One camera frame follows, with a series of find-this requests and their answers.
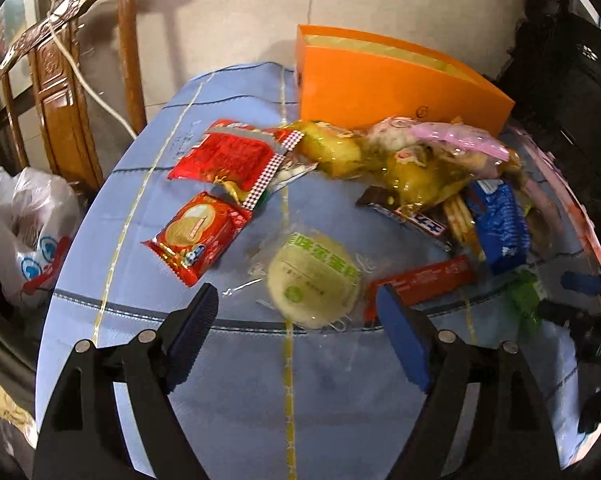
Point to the clear plastic sheet pink trim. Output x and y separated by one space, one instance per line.
580 220

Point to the red-brown snack bar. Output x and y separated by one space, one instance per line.
430 277

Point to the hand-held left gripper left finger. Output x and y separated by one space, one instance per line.
190 330

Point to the carved wooden chair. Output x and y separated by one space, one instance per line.
60 110

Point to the clear packet with pink top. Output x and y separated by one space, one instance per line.
455 135

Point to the yellow bread packet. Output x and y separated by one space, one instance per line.
330 150

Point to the orange cardboard box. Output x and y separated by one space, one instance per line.
370 90

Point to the dark wooden furniture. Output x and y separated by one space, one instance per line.
570 85

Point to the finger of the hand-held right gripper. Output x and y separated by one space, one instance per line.
575 320
582 283

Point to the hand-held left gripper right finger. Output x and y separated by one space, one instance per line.
405 340

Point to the yellow-green pickle packet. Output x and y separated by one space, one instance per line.
420 180

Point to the blue cookie packet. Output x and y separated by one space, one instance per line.
497 225

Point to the red packet with checkered edge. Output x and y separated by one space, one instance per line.
225 155

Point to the light blue tablecloth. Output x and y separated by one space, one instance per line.
130 310

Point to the round cake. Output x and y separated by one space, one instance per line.
310 275

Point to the breadstick packet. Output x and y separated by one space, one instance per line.
458 220

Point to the red biscuit packet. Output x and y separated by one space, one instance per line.
195 230

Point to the small white candy packet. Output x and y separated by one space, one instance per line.
290 172

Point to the dark brown chocolate bar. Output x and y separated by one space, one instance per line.
425 224

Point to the white plastic bag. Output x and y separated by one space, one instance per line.
25 220

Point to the framed wall picture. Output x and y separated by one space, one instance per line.
5 35

